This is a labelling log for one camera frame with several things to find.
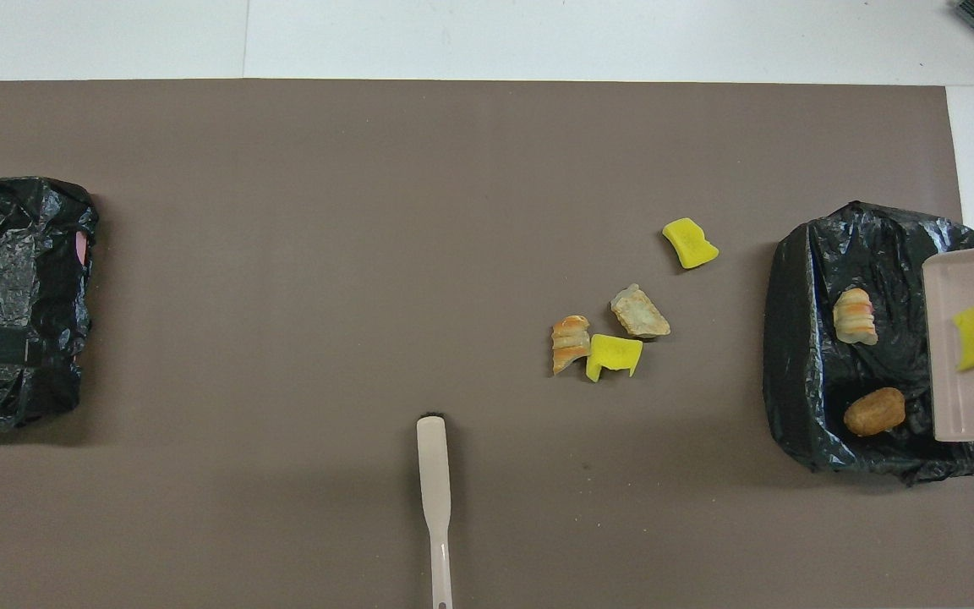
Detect beige hand brush black bristles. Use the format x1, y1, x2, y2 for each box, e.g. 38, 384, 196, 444
416, 412, 454, 609

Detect pale bread chunk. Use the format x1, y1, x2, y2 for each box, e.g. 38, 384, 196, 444
610, 283, 672, 339

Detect brown bread roll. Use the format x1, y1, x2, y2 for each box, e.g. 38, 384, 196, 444
843, 387, 907, 437

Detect brown table mat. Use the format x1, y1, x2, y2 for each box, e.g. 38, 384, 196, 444
0, 80, 974, 609

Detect orange croissant piece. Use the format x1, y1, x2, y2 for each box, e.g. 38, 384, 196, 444
551, 315, 592, 376

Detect black trash bag bin pink spot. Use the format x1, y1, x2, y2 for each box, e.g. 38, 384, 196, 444
0, 177, 100, 428

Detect pale striped bread piece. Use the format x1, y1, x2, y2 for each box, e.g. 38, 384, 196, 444
833, 288, 878, 346

